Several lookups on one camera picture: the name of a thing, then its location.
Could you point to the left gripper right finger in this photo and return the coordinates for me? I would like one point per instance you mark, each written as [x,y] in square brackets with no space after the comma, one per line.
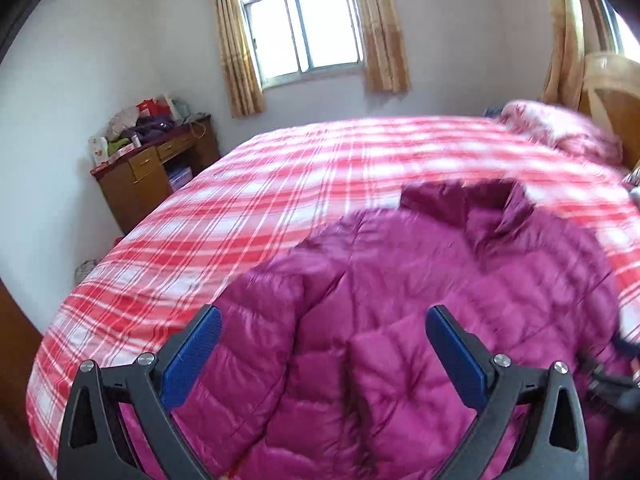
[553,441]

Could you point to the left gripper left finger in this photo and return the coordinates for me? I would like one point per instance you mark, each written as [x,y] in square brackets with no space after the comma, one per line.
[94,441]

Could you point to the magenta puffer jacket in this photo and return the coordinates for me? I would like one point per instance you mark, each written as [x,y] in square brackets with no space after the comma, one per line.
[324,371]

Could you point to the red white plaid bedspread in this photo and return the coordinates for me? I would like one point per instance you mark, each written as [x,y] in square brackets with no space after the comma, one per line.
[270,193]

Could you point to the wooden desk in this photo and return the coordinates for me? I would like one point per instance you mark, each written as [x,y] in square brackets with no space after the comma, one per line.
[138,182]

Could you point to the pink floral quilt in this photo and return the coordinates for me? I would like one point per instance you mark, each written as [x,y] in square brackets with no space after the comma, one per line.
[563,130]

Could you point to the clutter pile on desk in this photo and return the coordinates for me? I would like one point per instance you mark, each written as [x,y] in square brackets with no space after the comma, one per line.
[137,125]

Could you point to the wooden headboard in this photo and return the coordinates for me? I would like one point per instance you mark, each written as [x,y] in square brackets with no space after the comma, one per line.
[610,95]

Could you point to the side window beige curtain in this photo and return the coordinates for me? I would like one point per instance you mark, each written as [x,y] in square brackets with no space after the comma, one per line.
[563,85]

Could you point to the left beige curtain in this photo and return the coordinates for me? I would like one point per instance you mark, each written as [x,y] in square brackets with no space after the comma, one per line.
[237,62]

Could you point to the right beige curtain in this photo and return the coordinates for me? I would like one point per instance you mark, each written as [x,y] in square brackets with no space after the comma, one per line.
[385,56]

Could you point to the window with metal frame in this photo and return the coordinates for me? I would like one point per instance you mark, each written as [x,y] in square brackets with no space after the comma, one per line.
[294,40]

